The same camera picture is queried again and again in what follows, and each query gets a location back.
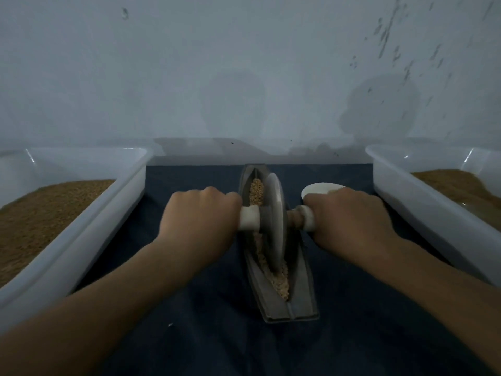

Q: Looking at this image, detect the small ground grain portion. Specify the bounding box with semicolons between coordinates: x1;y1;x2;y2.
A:
248;178;291;302

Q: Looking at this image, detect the white round plate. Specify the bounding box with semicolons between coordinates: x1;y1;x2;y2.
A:
301;182;347;201

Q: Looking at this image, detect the person's left forearm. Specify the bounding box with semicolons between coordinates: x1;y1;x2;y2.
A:
0;239;200;376

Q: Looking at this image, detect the dark blue tablecloth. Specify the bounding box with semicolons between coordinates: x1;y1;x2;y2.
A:
74;164;494;376

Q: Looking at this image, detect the metal grinding wheel with handles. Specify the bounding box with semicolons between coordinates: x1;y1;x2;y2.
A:
238;172;317;275

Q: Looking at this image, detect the white plastic tray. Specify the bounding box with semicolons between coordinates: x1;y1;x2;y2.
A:
0;146;157;334
365;145;501;287

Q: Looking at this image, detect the boat-shaped metal grinding trough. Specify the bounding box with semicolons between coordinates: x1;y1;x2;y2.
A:
238;163;320;323

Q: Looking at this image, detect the person's right hand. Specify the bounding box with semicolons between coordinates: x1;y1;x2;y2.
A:
303;187;404;267

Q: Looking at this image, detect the person's right forearm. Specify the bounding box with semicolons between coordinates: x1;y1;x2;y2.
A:
368;240;501;373

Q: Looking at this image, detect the person's left hand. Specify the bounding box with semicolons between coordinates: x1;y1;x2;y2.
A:
157;186;244;267

